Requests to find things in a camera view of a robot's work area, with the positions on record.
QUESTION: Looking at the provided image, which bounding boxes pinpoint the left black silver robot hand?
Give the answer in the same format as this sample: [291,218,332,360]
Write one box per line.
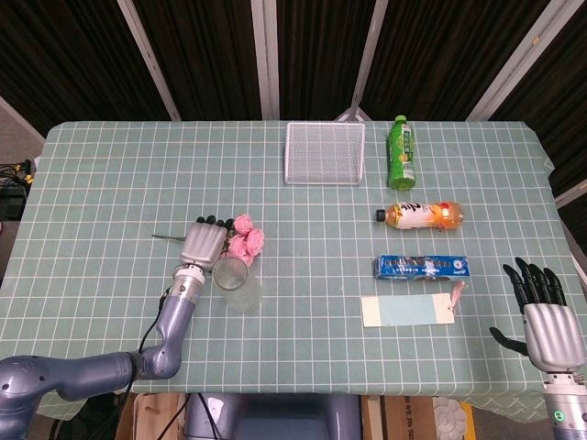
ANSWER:
[180,214,235,276]

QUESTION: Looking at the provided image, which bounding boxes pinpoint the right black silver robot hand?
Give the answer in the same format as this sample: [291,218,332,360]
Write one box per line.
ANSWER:
[489,257,580,371]

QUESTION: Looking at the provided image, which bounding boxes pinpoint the pink artificial flower bouquet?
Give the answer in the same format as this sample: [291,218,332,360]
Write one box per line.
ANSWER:
[151,213,266,267]

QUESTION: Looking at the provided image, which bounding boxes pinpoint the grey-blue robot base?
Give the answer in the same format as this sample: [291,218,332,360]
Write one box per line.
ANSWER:
[183,392,363,440]

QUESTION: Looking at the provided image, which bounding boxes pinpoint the clear glass cup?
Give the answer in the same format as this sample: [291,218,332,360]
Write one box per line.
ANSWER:
[211,256,263,314]

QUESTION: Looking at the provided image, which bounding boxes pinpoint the green checked tablecloth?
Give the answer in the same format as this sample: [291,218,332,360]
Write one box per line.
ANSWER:
[0,119,587,421]

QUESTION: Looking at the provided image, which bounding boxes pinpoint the blue cookie package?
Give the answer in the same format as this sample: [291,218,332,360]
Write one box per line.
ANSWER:
[371,254,471,281]

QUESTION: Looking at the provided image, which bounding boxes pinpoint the pale card with pink tassel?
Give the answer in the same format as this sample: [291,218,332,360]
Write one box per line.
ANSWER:
[360,281,467,329]

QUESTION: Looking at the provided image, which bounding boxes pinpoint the brown cardboard box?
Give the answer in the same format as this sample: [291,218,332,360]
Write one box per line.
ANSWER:
[380,396,437,440]

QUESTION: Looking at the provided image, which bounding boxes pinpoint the orange tea bottle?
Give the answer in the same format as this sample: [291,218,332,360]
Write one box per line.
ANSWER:
[375,200,465,231]

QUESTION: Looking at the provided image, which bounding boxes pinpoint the wooden board under table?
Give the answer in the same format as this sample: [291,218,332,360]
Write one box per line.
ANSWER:
[114,392,187,440]

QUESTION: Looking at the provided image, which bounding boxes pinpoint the green tea bottle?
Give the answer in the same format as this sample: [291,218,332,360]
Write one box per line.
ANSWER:
[387,115,418,192]

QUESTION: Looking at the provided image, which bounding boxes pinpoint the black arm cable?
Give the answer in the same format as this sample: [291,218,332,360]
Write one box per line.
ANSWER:
[137,286,174,355]

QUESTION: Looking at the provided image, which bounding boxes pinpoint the white wire mesh tray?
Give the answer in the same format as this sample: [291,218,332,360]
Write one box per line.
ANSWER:
[282,121,367,186]

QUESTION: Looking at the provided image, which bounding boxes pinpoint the white frame post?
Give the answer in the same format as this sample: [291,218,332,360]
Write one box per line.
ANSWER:
[337,0,390,124]
[250,0,281,121]
[466,0,574,122]
[116,0,183,122]

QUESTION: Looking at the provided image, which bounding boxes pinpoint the black equipment with cables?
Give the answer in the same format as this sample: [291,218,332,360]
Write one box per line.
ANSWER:
[0,158,39,222]

